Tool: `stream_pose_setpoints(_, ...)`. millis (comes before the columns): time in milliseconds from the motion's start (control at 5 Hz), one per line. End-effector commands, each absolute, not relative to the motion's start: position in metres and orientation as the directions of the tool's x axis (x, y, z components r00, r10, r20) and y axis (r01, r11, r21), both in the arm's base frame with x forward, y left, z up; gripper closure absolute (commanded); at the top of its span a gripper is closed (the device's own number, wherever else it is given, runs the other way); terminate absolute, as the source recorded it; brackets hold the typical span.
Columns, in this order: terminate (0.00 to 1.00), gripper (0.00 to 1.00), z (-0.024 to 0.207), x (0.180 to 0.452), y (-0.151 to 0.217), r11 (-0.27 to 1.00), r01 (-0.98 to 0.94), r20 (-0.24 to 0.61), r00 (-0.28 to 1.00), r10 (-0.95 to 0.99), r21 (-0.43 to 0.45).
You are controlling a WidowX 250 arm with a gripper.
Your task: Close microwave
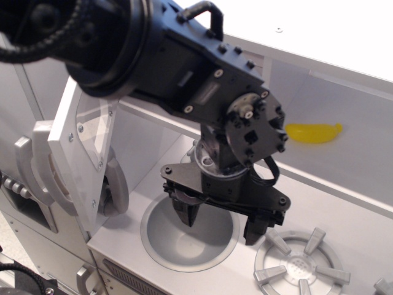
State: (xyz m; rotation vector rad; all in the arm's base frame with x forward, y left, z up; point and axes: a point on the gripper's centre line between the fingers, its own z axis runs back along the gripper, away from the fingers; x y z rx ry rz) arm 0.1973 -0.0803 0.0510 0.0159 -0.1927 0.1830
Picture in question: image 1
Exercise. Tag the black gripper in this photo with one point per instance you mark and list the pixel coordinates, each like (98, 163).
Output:
(245, 194)

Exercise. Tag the white toy microwave door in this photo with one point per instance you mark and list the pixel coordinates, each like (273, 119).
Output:
(72, 151)

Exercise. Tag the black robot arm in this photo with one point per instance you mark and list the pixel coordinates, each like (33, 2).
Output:
(158, 52)

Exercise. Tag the grey round toy sink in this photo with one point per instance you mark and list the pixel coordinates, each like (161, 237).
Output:
(181, 248)

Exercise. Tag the grey toy faucet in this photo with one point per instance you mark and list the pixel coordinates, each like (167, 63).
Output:
(191, 154)

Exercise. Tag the grey toy stove burner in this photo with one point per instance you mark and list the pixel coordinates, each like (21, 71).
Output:
(296, 262)

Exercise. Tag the grey toy telephone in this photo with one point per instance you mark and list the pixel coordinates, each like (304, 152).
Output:
(114, 198)

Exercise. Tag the yellow toy banana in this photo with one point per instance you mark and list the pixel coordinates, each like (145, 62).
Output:
(313, 133)

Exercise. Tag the grey oven door handle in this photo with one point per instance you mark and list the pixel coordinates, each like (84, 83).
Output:
(82, 276)

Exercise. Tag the black robot base with cable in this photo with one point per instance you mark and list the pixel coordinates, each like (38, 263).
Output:
(18, 279)

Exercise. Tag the grey fridge door handle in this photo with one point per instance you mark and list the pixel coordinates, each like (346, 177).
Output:
(24, 155)

